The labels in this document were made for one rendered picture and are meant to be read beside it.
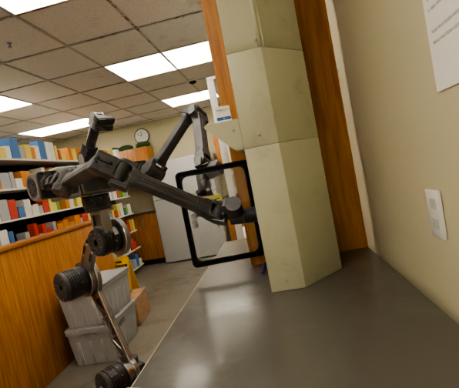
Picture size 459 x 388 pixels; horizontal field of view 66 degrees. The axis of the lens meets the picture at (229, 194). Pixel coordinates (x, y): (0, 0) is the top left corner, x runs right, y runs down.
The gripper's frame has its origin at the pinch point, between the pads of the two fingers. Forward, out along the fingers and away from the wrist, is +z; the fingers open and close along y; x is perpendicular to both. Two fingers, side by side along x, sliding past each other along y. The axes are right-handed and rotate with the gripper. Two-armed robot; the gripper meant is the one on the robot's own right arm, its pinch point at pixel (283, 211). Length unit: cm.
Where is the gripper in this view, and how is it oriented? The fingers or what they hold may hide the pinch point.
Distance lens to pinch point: 130.2
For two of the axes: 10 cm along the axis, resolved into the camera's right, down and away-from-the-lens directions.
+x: 1.3, 9.9, 0.5
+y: 1.0, -0.6, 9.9
